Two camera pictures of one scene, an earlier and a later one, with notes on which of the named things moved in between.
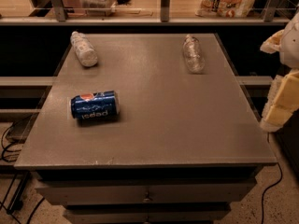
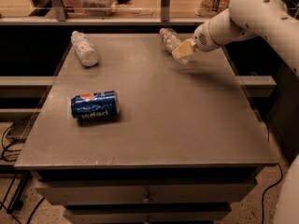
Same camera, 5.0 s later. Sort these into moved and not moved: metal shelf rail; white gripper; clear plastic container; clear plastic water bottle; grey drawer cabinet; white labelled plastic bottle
Moved: white gripper; clear plastic water bottle
Not moved: grey drawer cabinet; metal shelf rail; clear plastic container; white labelled plastic bottle
